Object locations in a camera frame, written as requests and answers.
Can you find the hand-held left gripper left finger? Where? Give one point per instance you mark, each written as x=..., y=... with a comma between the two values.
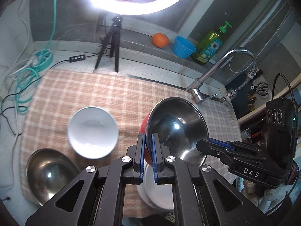
x=141, y=160

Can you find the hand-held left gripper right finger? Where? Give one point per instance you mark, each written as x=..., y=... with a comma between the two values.
x=155, y=160

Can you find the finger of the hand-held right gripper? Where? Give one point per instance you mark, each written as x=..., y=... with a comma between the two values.
x=211, y=149
x=222, y=144

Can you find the steel bowl with red outside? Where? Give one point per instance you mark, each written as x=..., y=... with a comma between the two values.
x=178, y=127

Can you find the plain white plate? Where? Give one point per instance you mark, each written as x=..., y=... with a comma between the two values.
x=160, y=190

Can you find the black scissors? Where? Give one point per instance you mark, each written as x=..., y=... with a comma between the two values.
x=261, y=88

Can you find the white ceramic bowl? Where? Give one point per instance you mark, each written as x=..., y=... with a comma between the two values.
x=91, y=131

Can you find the beige checked cloth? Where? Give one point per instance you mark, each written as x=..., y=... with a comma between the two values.
x=94, y=89

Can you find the chrome faucet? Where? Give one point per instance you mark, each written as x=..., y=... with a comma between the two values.
x=235, y=51

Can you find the large steel bowl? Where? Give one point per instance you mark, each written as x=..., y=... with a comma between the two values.
x=49, y=171

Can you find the green dish soap bottle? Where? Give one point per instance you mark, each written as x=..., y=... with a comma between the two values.
x=209, y=47

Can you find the blue ribbed cup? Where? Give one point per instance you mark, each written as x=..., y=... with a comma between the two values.
x=183, y=48

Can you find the orange fruit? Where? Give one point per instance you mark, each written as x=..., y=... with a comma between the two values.
x=160, y=40

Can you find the black inline light controller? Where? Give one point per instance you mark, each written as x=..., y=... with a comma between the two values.
x=77, y=58

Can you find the black tripod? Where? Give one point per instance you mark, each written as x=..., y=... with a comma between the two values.
x=115, y=33

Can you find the black plug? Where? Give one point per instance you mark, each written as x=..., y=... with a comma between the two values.
x=6, y=198

